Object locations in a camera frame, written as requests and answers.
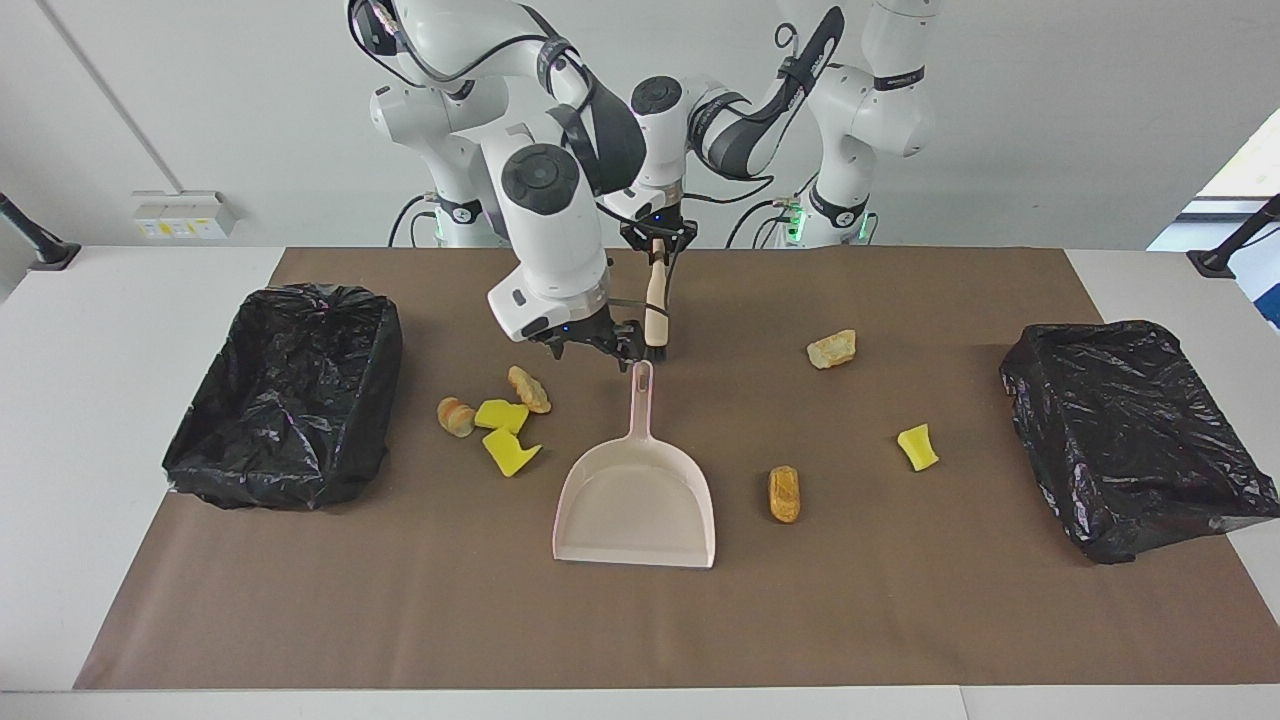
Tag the black camera stand foot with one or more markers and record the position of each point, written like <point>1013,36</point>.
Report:
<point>50,255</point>
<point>1215,262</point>

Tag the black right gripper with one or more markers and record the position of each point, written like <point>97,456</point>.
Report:
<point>578,334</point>

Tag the small curved yellow sponge piece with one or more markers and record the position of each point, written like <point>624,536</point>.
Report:
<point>917,448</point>

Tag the brown toy bread loaf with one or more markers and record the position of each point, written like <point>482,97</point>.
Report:
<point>784,494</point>

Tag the beige plastic dustpan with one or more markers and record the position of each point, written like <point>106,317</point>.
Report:
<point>635,500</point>

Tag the yellow blocky sponge piece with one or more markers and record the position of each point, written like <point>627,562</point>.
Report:
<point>498,414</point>

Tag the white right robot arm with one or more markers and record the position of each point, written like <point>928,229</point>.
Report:
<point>545,240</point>

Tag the bin lined with black bag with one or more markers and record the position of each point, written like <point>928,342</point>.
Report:
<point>290,400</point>
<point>1130,440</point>

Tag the brown paper table mat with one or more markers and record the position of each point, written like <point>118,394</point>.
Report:
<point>640,620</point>

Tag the white wall socket box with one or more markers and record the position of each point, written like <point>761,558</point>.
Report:
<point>180,213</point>

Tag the yellow wedge sponge piece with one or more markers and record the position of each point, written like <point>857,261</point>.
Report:
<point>510,453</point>

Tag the striped orange toy croissant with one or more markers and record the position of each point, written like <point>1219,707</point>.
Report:
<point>456,417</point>

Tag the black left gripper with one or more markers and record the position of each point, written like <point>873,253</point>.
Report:
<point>658,231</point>

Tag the pale flaky toy pastry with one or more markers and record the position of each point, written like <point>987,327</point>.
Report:
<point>528,389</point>

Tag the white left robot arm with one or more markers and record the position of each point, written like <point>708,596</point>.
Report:
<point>880,110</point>

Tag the toy croissant pale underside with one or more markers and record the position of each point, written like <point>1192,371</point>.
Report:
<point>831,349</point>

